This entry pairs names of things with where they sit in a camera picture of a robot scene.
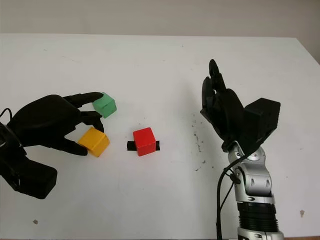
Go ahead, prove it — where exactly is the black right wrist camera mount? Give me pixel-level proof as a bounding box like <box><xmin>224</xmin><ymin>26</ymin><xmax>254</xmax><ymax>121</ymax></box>
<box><xmin>239</xmin><ymin>97</ymin><xmax>282</xmax><ymax>151</ymax></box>

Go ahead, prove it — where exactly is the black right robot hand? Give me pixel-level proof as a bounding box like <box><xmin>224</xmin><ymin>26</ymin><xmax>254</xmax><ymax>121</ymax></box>
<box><xmin>199</xmin><ymin>58</ymin><xmax>248</xmax><ymax>153</ymax></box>

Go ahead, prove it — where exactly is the red wooden block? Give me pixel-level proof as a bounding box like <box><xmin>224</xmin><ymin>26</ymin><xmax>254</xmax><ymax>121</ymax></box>
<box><xmin>132</xmin><ymin>127</ymin><xmax>157</xmax><ymax>157</ymax></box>

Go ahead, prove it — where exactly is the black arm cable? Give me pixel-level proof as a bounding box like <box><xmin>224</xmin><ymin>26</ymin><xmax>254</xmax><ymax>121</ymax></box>
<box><xmin>215</xmin><ymin>159</ymin><xmax>245</xmax><ymax>240</ymax></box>
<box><xmin>0</xmin><ymin>107</ymin><xmax>14</xmax><ymax>121</ymax></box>

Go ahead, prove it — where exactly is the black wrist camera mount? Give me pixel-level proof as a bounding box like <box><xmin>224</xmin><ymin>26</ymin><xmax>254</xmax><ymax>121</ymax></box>
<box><xmin>0</xmin><ymin>149</ymin><xmax>59</xmax><ymax>200</ymax></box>
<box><xmin>239</xmin><ymin>97</ymin><xmax>282</xmax><ymax>151</ymax></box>

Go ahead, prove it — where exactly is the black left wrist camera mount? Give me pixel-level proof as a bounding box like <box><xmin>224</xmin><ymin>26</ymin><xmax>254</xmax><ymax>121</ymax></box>
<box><xmin>0</xmin><ymin>149</ymin><xmax>59</xmax><ymax>200</ymax></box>

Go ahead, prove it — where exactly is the black tape strip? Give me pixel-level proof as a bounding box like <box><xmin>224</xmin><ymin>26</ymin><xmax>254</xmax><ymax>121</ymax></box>
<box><xmin>126</xmin><ymin>140</ymin><xmax>161</xmax><ymax>152</ymax></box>

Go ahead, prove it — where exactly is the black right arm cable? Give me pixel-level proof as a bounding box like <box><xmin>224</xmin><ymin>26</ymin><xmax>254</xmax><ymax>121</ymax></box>
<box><xmin>215</xmin><ymin>159</ymin><xmax>245</xmax><ymax>240</ymax></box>

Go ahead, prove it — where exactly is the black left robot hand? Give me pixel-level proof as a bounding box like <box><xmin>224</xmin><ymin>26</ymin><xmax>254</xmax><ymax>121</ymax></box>
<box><xmin>9</xmin><ymin>91</ymin><xmax>106</xmax><ymax>157</ymax></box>

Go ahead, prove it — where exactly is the green wooden block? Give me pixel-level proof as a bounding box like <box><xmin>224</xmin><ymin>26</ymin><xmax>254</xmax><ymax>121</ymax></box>
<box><xmin>91</xmin><ymin>91</ymin><xmax>118</xmax><ymax>119</ymax></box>

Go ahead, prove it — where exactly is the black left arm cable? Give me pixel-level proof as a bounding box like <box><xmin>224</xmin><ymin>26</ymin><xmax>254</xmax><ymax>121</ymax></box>
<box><xmin>0</xmin><ymin>107</ymin><xmax>14</xmax><ymax>121</ymax></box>

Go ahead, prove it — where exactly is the yellow wooden block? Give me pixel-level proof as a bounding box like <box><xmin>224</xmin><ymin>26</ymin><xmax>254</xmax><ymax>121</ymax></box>
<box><xmin>77</xmin><ymin>126</ymin><xmax>111</xmax><ymax>158</ymax></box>

